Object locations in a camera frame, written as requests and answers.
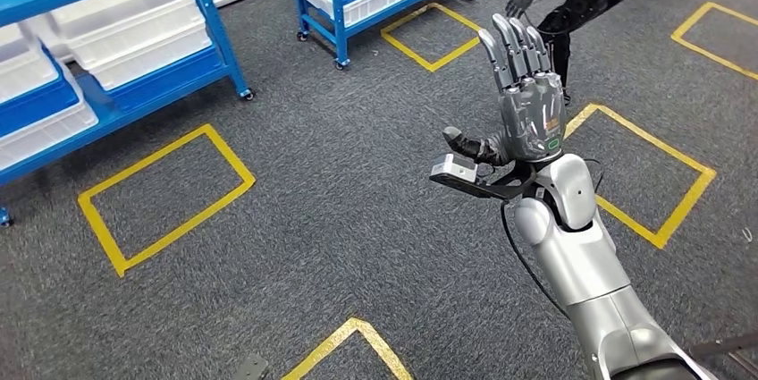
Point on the white plastic storage bin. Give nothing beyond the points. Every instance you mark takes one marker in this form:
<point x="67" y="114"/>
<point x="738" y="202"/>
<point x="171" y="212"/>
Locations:
<point x="130" y="16"/>
<point x="53" y="131"/>
<point x="148" y="63"/>
<point x="26" y="72"/>
<point x="373" y="4"/>

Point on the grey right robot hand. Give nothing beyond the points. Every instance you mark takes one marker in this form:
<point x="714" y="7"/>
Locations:
<point x="530" y="122"/>

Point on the yellow floor tape square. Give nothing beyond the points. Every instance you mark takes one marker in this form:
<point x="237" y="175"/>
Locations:
<point x="97" y="229"/>
<point x="328" y="347"/>
<point x="408" y="48"/>
<point x="710" y="51"/>
<point x="681" y="211"/>

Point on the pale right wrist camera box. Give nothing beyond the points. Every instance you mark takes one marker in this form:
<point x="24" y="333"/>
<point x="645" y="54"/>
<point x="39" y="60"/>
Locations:
<point x="455" y="169"/>

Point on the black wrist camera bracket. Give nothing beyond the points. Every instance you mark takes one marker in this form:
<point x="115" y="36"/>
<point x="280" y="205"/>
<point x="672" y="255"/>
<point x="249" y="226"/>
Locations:
<point x="491" y="189"/>

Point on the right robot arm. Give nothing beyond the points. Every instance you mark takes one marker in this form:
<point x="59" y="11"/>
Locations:
<point x="580" y="259"/>

